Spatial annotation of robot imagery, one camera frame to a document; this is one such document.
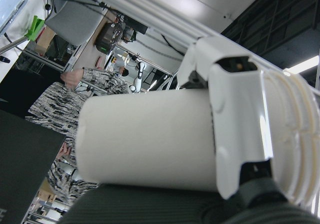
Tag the white plastic cup ridged rim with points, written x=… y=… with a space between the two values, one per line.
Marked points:
x=150 y=139

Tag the green plastic clamp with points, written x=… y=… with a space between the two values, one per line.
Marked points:
x=35 y=29

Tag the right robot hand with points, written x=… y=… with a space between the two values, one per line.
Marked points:
x=237 y=109

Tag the person in grey top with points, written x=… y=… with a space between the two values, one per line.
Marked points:
x=122 y=67

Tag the grey teach pendant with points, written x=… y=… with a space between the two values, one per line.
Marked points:
x=10 y=4

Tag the black machine green light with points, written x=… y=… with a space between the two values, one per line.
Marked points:
x=108 y=36

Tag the thin metal rod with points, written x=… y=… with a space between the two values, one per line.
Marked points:
x=12 y=45

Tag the person in patterned shirt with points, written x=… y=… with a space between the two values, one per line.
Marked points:
x=62 y=104

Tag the white humanoid robot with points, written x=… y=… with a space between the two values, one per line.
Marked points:
x=140 y=76

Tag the brown cardboard box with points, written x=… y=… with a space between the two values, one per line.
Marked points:
x=45 y=41

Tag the grey office chair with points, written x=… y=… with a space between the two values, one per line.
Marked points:
x=72 y=16

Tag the white aluminium frame post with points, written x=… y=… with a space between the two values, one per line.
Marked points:
x=150 y=11

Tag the ceiling light strip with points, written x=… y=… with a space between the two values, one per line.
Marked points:
x=303 y=64

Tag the black computer monitor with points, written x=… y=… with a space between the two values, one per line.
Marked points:
x=22 y=164

